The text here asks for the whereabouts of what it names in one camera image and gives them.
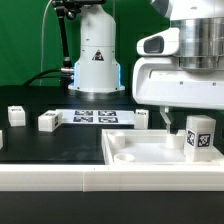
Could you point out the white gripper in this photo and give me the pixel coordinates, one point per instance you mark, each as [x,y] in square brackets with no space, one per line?
[160,81]

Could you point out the white square tabletop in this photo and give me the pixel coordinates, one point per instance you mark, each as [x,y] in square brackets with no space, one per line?
[149,147]

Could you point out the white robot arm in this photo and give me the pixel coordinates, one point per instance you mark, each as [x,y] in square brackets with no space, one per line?
[182,66]

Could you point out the white marker sheet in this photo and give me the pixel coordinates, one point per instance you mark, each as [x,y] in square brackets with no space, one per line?
[78,116]

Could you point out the white U-shaped obstacle fence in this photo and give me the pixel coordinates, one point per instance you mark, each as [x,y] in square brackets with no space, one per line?
[84,178]

